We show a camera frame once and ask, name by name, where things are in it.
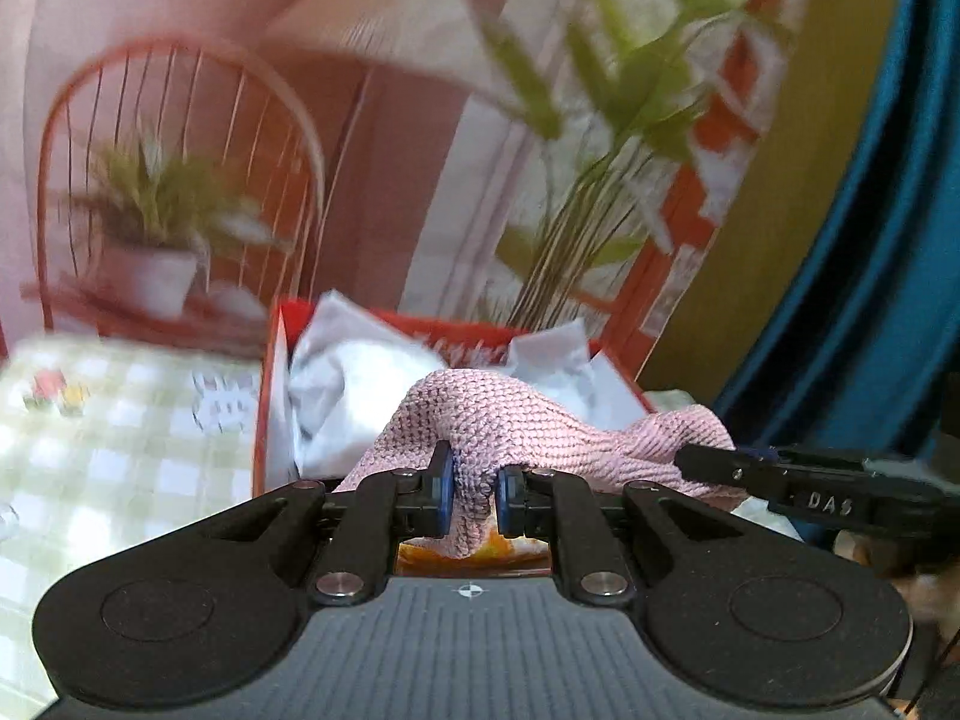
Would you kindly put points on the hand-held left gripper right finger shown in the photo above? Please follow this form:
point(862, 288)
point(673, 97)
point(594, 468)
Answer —
point(506, 499)

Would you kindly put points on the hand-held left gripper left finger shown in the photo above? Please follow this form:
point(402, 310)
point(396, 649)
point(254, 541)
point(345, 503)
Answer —
point(444, 487)

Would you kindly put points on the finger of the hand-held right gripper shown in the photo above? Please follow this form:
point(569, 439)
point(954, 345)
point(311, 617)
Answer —
point(817, 456)
point(817, 499)

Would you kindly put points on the orange floral cloth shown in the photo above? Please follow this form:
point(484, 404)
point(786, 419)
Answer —
point(517, 556)

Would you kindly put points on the pink knitted cloth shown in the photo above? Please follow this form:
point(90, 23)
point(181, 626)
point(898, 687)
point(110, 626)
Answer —
point(525, 420)

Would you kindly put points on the white cloth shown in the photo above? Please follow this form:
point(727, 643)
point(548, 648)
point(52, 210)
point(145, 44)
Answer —
point(337, 390)

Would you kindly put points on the red strawberry-print cardboard box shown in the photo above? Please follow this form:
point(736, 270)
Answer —
point(264, 420)

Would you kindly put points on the blue curtain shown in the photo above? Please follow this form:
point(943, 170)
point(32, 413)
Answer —
point(862, 202)

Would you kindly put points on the green checkered cartoon tablecloth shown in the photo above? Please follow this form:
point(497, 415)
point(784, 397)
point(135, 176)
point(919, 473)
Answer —
point(112, 450)

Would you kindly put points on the printed room-scene wall tapestry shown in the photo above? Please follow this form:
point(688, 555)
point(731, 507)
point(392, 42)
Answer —
point(420, 165)

